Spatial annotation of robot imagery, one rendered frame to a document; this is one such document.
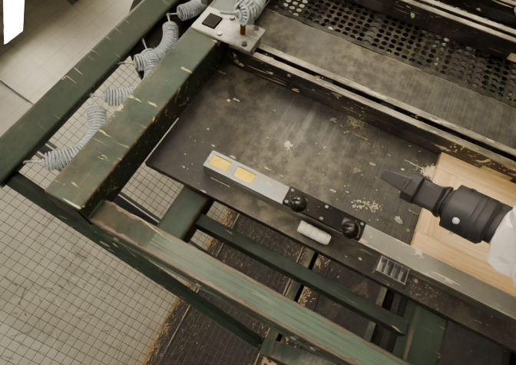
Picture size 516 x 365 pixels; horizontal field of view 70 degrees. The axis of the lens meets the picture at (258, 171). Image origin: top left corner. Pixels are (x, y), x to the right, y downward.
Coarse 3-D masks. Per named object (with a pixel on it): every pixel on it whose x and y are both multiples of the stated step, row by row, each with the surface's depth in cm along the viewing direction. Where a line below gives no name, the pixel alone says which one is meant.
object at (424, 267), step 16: (208, 160) 94; (224, 176) 92; (256, 176) 92; (256, 192) 91; (272, 192) 91; (288, 208) 90; (320, 224) 88; (352, 240) 87; (368, 240) 86; (384, 240) 87; (384, 256) 86; (400, 256) 85; (416, 256) 85; (416, 272) 84; (432, 272) 84; (448, 272) 84; (464, 272) 84; (448, 288) 83; (464, 288) 82; (480, 288) 83; (496, 288) 83; (480, 304) 82; (496, 304) 81; (512, 304) 81; (512, 320) 81
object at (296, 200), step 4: (296, 196) 78; (300, 196) 78; (292, 200) 78; (296, 200) 77; (300, 200) 77; (304, 200) 77; (292, 204) 77; (296, 204) 77; (300, 204) 77; (304, 204) 77; (292, 208) 78; (296, 208) 77; (300, 208) 77; (304, 208) 77; (296, 212) 78; (300, 212) 78
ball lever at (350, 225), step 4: (344, 220) 86; (348, 220) 86; (344, 224) 76; (348, 224) 75; (352, 224) 75; (356, 224) 75; (344, 228) 76; (348, 228) 75; (352, 228) 75; (356, 228) 75; (344, 232) 76; (348, 232) 75; (352, 232) 75; (356, 232) 75; (348, 236) 75; (352, 236) 75; (356, 236) 75
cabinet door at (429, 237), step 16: (448, 160) 101; (432, 176) 99; (448, 176) 98; (464, 176) 98; (480, 176) 99; (496, 176) 99; (496, 192) 97; (512, 192) 97; (432, 224) 91; (416, 240) 89; (432, 240) 90; (448, 240) 90; (464, 240) 90; (432, 256) 88; (448, 256) 88; (464, 256) 88; (480, 256) 89; (480, 272) 86; (496, 272) 87; (512, 288) 85
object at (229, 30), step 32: (224, 32) 106; (256, 32) 106; (256, 64) 109; (288, 64) 108; (320, 96) 107; (352, 96) 102; (384, 96) 103; (384, 128) 105; (416, 128) 99; (448, 128) 99; (480, 160) 98; (512, 160) 98
